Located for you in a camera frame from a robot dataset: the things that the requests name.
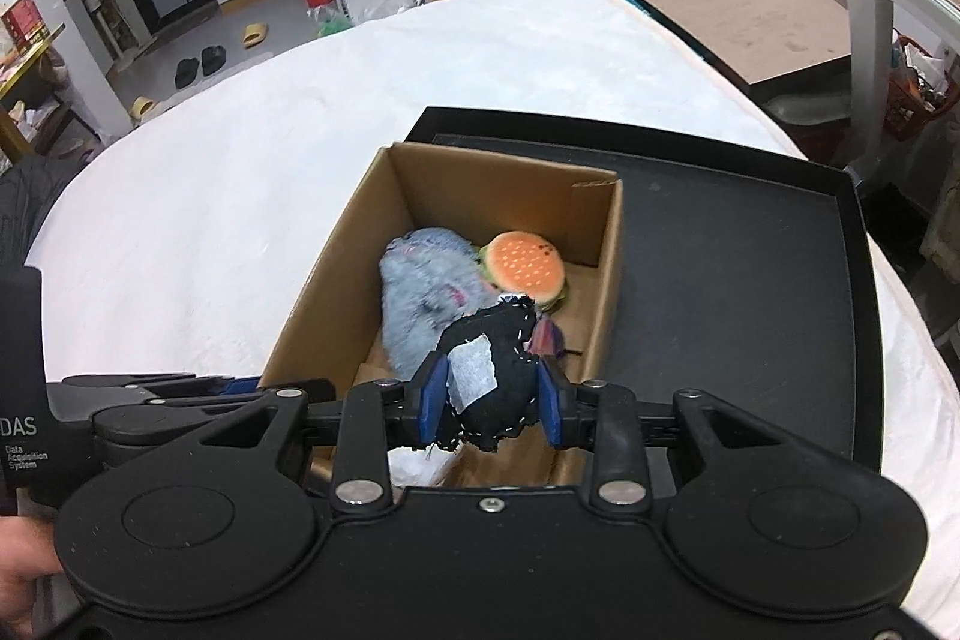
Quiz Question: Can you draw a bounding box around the person's left hand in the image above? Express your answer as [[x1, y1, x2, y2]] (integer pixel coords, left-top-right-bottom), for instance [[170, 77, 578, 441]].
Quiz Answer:
[[0, 516, 62, 632]]

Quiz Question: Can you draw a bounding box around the grey fluffy plush toy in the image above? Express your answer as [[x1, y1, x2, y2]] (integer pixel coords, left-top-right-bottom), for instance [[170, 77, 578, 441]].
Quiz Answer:
[[379, 227, 498, 380]]

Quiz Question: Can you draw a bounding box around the blue tissue packet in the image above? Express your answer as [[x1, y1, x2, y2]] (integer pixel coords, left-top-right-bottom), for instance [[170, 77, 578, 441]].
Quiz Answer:
[[526, 315, 566, 359]]

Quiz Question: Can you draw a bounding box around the hamburger plush toy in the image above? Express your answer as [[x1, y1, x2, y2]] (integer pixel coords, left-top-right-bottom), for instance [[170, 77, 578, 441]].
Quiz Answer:
[[480, 230, 566, 312]]

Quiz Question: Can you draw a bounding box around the brown cardboard box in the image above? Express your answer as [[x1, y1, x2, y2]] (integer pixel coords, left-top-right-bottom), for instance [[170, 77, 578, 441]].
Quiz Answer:
[[257, 143, 627, 499]]

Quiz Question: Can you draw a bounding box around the black shallow tray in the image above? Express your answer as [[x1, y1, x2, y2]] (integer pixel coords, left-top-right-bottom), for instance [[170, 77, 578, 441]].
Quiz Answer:
[[409, 107, 884, 468]]

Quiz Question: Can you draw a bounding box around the white table cloth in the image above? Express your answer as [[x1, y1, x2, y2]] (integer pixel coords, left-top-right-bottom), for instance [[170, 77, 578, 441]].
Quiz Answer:
[[21, 0, 960, 640]]

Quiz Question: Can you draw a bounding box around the brown board black frame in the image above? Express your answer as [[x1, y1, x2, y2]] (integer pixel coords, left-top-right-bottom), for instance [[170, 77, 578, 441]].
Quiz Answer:
[[630, 0, 851, 103]]

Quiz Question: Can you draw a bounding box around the white soft ball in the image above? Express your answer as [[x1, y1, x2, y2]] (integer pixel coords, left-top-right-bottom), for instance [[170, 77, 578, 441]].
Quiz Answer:
[[387, 445, 462, 489]]

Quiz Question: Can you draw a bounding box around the yellow slipper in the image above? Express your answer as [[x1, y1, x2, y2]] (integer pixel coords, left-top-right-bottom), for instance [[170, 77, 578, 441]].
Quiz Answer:
[[241, 23, 268, 49]]

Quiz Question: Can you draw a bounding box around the black slippers pair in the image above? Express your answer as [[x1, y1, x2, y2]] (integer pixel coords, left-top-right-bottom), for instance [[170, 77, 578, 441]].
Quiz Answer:
[[174, 46, 226, 89]]

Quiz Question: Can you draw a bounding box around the black white-stitched fabric pouch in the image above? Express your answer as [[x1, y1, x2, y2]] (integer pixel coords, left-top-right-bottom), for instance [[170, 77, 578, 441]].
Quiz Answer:
[[438, 296, 539, 452]]

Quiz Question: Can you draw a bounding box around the grey desk with legs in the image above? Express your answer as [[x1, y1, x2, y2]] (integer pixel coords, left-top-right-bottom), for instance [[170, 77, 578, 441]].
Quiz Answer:
[[846, 0, 958, 182]]

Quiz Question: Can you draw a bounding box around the red plastic basket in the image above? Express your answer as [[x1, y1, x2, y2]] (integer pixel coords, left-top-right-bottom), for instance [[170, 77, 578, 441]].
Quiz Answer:
[[884, 32, 958, 142]]

